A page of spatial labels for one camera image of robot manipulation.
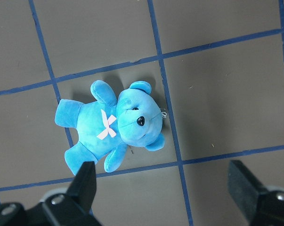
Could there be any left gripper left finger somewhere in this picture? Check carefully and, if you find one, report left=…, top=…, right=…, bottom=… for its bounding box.
left=0, top=161, right=101, bottom=226

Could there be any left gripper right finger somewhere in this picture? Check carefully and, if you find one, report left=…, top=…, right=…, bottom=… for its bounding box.
left=227, top=160, right=284, bottom=226

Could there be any blue teddy bear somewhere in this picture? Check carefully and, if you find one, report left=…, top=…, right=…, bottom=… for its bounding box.
left=55, top=80, right=165, bottom=175

